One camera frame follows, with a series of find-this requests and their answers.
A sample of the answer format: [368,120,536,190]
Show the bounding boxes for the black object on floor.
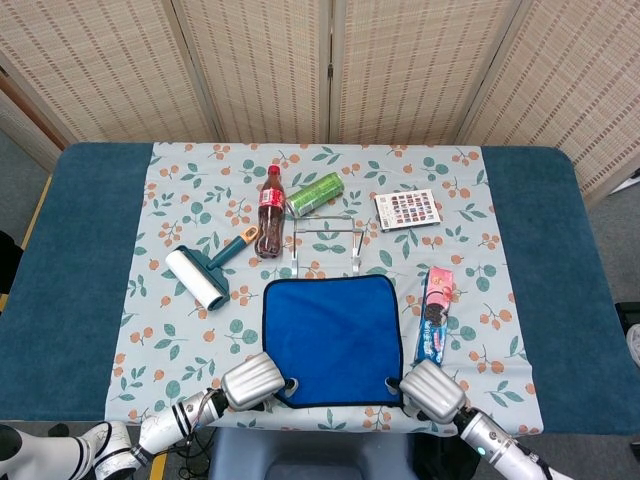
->
[0,231,26,296]

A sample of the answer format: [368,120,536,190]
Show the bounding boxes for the blue microfiber cloth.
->
[261,273,405,410]

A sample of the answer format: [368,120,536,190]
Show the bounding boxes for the blue grey robot torso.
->
[208,428,416,480]

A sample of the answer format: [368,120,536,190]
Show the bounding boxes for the teal handled lint roller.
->
[164,225,260,312]

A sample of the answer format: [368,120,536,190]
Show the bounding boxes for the black floor cables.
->
[169,434,216,480]

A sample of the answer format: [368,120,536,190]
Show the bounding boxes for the green drink can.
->
[284,171,346,218]

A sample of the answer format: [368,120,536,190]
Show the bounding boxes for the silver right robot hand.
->
[384,358,469,426]

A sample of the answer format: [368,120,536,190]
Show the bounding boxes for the blue sandwich cookie box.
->
[413,265,459,367]

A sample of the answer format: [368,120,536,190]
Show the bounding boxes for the white object on floor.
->
[625,323,640,369]

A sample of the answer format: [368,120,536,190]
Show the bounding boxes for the teal table cover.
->
[0,141,630,436]

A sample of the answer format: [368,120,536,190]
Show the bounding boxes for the cola bottle with red cap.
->
[254,164,286,260]

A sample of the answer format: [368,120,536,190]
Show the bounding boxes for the woven bamboo screen panel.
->
[0,0,224,146]
[327,0,524,146]
[457,0,640,206]
[172,0,334,145]

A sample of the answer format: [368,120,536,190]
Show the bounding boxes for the metal wire stand white feet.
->
[289,214,365,279]

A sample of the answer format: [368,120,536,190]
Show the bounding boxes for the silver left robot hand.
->
[219,351,301,414]

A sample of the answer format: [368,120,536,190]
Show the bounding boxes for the floral print tablecloth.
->
[103,141,545,435]

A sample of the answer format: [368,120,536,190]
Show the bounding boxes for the black box with picture grid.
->
[373,188,443,234]

